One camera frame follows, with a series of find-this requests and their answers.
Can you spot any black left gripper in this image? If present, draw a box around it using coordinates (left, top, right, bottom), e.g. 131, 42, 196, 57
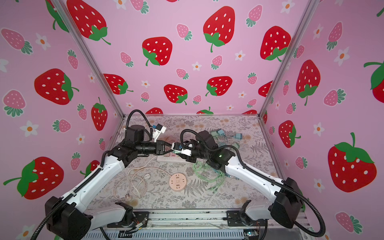
136, 141, 177, 157

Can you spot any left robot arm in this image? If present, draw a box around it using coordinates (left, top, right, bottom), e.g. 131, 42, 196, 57
31, 124, 170, 240

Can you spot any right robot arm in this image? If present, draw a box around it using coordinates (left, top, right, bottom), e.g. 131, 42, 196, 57
172, 129, 326, 238

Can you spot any blue charger plug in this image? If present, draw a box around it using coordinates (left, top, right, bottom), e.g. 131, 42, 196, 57
217, 129, 226, 136

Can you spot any teal charger plug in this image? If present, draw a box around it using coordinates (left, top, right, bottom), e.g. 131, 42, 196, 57
234, 133, 243, 140

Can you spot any white multicolour power strip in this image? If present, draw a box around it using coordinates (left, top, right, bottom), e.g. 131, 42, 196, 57
157, 153, 188, 164

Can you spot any round pink power socket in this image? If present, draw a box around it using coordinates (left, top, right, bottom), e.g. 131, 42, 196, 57
169, 173, 187, 192

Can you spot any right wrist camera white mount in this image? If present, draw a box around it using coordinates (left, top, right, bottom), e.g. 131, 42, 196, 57
172, 142, 192, 156

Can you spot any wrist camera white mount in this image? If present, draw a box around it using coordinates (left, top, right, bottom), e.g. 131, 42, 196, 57
153, 124, 167, 143
172, 142, 192, 156

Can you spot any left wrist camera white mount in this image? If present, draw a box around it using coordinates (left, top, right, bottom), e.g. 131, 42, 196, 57
153, 124, 167, 143

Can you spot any green tangled cable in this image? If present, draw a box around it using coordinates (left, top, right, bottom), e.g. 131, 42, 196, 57
191, 160, 232, 195

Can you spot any white power strip cord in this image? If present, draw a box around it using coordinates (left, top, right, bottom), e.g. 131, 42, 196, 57
113, 155, 172, 200

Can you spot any pink round socket cord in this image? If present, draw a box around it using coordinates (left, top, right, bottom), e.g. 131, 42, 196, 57
113, 173, 151, 202

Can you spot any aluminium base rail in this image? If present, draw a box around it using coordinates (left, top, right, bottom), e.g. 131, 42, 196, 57
84, 209, 312, 240

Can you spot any aluminium frame corner post left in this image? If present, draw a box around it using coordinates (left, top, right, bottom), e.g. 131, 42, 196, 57
52, 0, 125, 119

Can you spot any aluminium frame corner post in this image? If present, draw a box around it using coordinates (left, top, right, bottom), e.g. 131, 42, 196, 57
258, 0, 320, 120
52, 0, 125, 119

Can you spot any aluminium frame corner post right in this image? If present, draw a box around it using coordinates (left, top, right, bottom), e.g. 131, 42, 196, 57
258, 0, 320, 120

